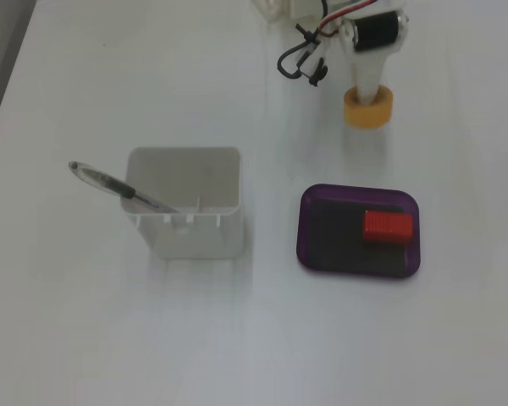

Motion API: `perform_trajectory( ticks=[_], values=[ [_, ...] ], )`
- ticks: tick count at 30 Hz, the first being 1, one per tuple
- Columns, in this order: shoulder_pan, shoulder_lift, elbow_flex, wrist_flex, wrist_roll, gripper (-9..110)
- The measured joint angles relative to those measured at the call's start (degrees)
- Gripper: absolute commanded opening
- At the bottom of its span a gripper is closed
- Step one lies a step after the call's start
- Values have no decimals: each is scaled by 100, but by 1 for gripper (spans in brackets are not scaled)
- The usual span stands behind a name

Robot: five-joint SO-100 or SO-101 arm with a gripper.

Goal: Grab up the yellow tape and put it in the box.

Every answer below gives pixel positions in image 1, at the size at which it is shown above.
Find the clear black ballpoint pen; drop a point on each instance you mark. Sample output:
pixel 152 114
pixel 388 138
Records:
pixel 106 181

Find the black tray mat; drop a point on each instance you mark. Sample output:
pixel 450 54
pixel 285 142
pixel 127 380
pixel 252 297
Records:
pixel 338 241

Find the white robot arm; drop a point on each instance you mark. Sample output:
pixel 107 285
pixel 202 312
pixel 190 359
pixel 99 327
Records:
pixel 275 8

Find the red ribbed block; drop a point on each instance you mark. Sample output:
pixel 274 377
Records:
pixel 387 226

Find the purple plastic tray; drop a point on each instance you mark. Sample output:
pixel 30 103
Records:
pixel 307 254

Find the white plastic box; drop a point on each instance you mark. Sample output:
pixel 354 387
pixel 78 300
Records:
pixel 194 241

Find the yellow tape roll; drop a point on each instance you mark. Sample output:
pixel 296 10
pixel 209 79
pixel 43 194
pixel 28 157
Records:
pixel 364 116

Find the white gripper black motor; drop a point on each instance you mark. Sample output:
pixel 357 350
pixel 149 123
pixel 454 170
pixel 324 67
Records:
pixel 376 31

